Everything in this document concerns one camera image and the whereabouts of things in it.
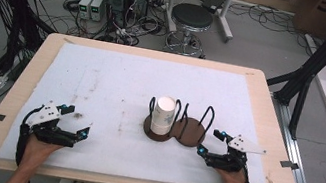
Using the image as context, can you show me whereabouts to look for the black round stool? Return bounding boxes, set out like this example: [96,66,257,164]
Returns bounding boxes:
[162,0,216,60]

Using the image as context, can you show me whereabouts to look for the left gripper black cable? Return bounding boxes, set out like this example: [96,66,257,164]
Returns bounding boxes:
[12,106,44,170]

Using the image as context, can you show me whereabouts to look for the flat black device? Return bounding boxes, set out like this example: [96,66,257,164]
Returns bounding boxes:
[200,0,227,16]

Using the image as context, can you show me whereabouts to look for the tangle of floor cables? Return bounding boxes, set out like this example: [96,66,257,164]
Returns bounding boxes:
[57,0,173,53]

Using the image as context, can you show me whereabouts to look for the brown cup holder wire loops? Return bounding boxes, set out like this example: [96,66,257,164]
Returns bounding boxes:
[140,93,217,151]

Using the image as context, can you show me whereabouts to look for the white foam mat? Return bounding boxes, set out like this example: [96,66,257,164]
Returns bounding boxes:
[0,34,288,183]

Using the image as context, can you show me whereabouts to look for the grey power supply unit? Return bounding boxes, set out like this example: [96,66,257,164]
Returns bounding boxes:
[87,0,108,24]
[75,0,95,22]

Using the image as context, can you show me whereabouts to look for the white metal stand frame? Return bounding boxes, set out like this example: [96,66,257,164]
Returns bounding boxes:
[160,0,241,45]

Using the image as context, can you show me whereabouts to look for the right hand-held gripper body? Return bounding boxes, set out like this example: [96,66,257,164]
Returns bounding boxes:
[205,130,269,178]

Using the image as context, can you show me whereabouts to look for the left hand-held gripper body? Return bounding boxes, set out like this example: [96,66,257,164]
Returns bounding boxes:
[24,97,82,149]

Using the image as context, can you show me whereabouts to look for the person's left hand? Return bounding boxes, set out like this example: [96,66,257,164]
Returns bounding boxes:
[20,132,64,173]

